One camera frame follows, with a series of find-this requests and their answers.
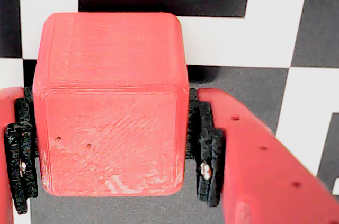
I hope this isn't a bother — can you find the red cube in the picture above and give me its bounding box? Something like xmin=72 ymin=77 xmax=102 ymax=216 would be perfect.
xmin=33 ymin=12 xmax=189 ymax=197

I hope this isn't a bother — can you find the checkerboard marker mat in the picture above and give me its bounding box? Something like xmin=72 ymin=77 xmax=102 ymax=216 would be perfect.
xmin=0 ymin=0 xmax=339 ymax=224

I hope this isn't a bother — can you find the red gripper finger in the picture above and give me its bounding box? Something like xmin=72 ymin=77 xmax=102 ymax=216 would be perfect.
xmin=185 ymin=87 xmax=339 ymax=224
xmin=0 ymin=86 xmax=40 ymax=224

